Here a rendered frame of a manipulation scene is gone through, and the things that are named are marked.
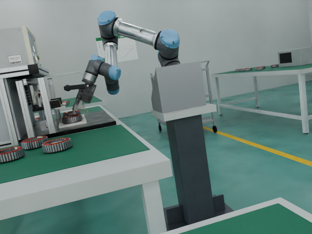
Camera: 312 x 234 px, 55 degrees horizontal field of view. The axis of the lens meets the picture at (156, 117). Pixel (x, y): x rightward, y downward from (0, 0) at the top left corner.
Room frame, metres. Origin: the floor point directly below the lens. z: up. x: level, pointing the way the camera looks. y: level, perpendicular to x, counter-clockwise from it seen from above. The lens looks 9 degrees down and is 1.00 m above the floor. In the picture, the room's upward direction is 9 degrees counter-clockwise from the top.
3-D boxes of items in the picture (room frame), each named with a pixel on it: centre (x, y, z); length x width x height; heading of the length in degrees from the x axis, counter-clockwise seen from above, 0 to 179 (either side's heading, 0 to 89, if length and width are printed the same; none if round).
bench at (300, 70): (4.47, -1.81, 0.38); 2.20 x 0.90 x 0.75; 14
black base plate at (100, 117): (1.81, 0.52, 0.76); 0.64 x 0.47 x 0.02; 14
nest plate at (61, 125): (1.70, 0.47, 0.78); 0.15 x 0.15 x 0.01; 14
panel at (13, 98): (1.75, 0.75, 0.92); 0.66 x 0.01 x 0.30; 14
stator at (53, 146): (1.17, 0.41, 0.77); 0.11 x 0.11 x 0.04
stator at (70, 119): (1.70, 0.47, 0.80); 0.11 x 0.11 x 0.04
